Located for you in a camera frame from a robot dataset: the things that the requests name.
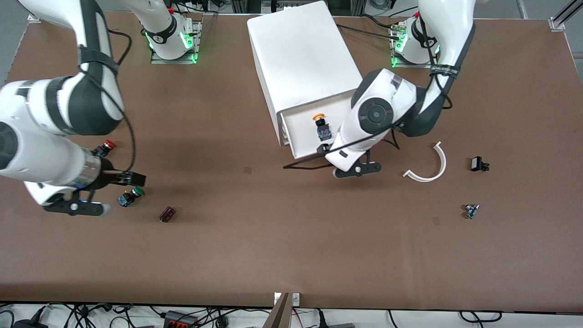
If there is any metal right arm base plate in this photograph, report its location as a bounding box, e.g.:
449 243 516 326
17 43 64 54
150 20 202 65

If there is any green push button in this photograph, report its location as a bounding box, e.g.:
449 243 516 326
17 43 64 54
117 186 145 208

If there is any yellow push button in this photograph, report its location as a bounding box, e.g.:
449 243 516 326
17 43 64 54
312 113 333 141

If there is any red push button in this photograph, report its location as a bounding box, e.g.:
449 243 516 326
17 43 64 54
93 140 117 159

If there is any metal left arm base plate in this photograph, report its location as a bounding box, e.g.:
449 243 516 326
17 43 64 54
390 23 439 69

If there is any black looped floor cable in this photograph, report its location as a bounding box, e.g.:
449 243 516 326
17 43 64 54
459 311 502 324

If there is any brown wooden post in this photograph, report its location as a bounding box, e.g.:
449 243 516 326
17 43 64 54
263 292 292 328

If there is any black orange power strip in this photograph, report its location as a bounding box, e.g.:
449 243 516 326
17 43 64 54
164 311 199 328

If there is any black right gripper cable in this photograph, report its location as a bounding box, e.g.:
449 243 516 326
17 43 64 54
77 27 138 174

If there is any white drawer cabinet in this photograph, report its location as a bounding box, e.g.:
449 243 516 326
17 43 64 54
247 0 365 147

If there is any thin black base cable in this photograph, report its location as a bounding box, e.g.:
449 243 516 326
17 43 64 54
359 14 402 31

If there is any thick black base cable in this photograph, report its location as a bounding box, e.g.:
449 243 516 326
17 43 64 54
337 24 395 39

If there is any white curved plastic piece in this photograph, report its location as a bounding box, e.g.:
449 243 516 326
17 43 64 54
403 141 447 183

